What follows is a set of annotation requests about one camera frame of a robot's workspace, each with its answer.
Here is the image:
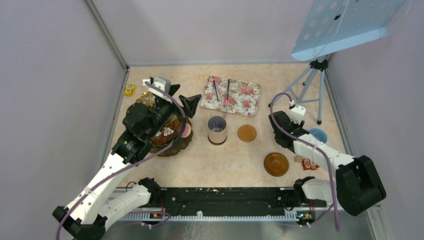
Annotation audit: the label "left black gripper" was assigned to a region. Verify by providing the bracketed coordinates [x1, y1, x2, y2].
[146, 83, 202, 139]

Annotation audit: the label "brown wooden lid coaster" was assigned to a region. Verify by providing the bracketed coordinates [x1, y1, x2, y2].
[263, 152, 290, 177]

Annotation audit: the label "pink frosted donut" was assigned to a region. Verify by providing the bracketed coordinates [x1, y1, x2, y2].
[181, 123, 192, 139]

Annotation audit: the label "black handled steel tongs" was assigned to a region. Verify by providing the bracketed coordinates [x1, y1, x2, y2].
[212, 77, 231, 119]

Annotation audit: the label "light blue mug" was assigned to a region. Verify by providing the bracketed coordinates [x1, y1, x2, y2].
[309, 127, 328, 144]

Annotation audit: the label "light wooden coaster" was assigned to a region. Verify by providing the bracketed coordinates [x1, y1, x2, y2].
[237, 124, 257, 142]

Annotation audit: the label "dark wooden coaster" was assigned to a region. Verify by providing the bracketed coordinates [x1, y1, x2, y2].
[207, 137, 227, 146]

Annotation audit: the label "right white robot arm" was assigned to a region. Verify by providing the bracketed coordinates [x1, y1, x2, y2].
[268, 111, 387, 216]

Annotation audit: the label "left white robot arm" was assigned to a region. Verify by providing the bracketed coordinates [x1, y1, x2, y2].
[53, 79, 202, 240]

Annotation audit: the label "red owl snack packet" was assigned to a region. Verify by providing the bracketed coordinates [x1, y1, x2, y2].
[294, 155, 320, 171]

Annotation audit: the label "yellow snack packet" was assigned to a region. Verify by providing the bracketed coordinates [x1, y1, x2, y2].
[123, 84, 137, 97]

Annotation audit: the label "floral serving tray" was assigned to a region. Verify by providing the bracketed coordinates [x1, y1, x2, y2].
[199, 75, 262, 117]

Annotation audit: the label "grey tripod stand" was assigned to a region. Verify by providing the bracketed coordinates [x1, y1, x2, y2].
[283, 55, 329, 125]

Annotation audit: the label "blue perforated stand tray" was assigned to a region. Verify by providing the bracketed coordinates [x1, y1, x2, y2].
[291, 0, 412, 61]

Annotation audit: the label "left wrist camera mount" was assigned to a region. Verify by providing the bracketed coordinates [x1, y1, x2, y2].
[142, 76, 171, 102]

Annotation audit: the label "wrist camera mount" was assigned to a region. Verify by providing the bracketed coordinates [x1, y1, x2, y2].
[142, 76, 171, 102]
[287, 103, 307, 125]

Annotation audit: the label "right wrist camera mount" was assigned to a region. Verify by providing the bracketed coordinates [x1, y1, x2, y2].
[287, 103, 307, 125]

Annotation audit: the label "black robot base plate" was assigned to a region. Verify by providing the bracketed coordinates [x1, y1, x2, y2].
[143, 187, 327, 217]

